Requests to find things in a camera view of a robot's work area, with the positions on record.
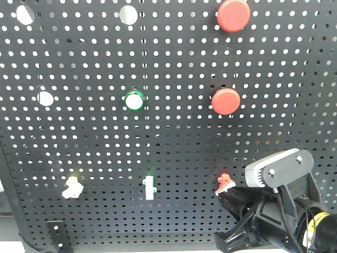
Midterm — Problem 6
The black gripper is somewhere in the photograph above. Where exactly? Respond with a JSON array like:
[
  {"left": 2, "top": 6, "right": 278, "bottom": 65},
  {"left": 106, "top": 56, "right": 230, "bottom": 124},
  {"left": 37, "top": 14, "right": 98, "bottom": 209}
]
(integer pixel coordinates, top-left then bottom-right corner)
[{"left": 214, "top": 184, "right": 313, "bottom": 252}]

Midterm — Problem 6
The red rotary switch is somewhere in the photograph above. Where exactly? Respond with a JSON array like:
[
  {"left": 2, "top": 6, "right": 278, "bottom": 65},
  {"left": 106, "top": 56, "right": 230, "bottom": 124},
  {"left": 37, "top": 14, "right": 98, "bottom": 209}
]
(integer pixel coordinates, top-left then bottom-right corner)
[{"left": 215, "top": 173, "right": 236, "bottom": 196}]

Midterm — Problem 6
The yellow-lit rotary switch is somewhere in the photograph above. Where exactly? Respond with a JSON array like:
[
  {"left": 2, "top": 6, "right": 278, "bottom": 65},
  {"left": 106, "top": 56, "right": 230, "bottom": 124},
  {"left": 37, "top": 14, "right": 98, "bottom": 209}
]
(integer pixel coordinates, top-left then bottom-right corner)
[{"left": 62, "top": 177, "right": 84, "bottom": 199}]

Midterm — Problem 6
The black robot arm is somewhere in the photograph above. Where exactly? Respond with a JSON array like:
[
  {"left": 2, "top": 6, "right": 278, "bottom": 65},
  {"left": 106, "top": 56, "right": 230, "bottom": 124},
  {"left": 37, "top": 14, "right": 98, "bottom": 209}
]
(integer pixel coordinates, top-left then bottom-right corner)
[{"left": 215, "top": 187, "right": 336, "bottom": 252}]

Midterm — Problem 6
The lower red mushroom button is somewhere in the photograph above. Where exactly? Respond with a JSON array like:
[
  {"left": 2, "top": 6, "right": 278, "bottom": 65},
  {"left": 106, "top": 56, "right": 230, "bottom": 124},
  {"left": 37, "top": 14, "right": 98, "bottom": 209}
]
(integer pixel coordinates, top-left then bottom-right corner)
[{"left": 211, "top": 88, "right": 241, "bottom": 115}]

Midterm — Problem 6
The red mushroom button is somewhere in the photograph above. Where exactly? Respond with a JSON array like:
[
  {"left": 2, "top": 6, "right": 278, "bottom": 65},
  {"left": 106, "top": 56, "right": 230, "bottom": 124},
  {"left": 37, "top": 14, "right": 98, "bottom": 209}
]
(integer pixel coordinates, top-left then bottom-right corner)
[
  {"left": 211, "top": 88, "right": 241, "bottom": 115},
  {"left": 217, "top": 0, "right": 251, "bottom": 33}
]

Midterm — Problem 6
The black perforated pegboard panel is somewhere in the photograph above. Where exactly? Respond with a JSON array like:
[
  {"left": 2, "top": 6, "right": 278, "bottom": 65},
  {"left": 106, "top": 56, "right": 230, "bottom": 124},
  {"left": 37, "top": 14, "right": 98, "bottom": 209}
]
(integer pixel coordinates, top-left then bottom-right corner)
[{"left": 1, "top": 1, "right": 336, "bottom": 252}]

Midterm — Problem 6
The green round push button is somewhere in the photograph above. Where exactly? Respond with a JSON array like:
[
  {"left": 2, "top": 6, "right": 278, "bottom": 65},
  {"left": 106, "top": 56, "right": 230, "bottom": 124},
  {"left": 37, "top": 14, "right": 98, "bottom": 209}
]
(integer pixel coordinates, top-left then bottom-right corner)
[{"left": 125, "top": 90, "right": 145, "bottom": 111}]

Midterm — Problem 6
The upper red mushroom button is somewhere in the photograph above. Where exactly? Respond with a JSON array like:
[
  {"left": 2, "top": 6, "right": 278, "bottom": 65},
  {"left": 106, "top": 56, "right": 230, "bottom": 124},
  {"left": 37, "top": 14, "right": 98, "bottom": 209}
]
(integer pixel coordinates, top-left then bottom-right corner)
[{"left": 217, "top": 0, "right": 251, "bottom": 33}]

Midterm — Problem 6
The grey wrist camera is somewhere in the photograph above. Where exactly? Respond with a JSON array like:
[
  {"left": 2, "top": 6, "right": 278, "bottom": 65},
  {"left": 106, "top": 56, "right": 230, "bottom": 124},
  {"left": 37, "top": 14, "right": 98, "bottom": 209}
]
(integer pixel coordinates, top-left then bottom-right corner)
[{"left": 245, "top": 148, "right": 314, "bottom": 188}]

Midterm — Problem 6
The white rotary switch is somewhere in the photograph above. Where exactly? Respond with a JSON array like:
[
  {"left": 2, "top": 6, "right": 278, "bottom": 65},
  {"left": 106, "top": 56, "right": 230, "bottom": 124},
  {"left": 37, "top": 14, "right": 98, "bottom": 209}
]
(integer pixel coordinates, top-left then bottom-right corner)
[{"left": 142, "top": 176, "right": 157, "bottom": 200}]

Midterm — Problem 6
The left black clamp bracket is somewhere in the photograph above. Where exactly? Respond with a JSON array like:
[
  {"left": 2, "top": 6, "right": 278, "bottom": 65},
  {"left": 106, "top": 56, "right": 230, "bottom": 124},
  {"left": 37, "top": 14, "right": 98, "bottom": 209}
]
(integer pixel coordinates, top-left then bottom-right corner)
[{"left": 47, "top": 220, "right": 73, "bottom": 253}]

